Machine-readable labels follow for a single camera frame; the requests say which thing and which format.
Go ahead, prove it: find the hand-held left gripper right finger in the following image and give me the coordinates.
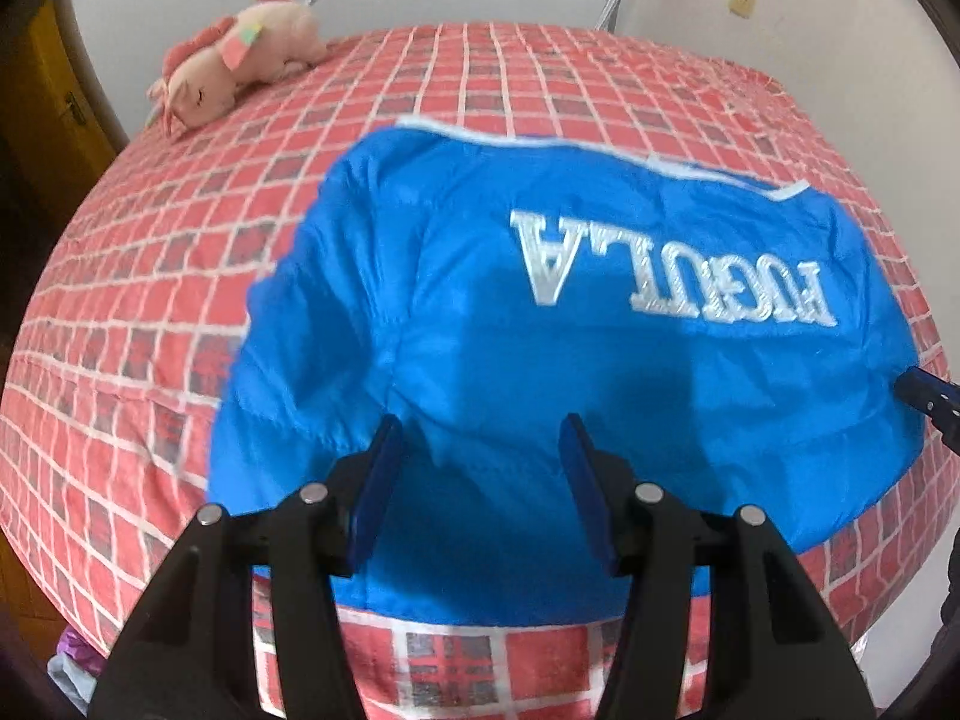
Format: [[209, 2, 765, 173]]
[[561, 412, 877, 720]]

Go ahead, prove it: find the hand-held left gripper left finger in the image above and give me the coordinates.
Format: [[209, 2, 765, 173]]
[[88, 414, 406, 720]]

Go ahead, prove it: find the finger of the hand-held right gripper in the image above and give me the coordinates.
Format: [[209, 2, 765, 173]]
[[892, 364, 960, 458]]

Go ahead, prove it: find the blue puffer jacket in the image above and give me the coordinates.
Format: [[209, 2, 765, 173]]
[[206, 116, 929, 627]]

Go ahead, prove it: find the bed with red checked sheet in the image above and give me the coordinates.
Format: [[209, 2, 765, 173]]
[[0, 22, 955, 720]]

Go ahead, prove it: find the pink plush toy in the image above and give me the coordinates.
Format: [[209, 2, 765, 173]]
[[148, 0, 329, 143]]

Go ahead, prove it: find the wooden door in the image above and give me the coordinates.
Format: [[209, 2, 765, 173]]
[[0, 0, 130, 192]]

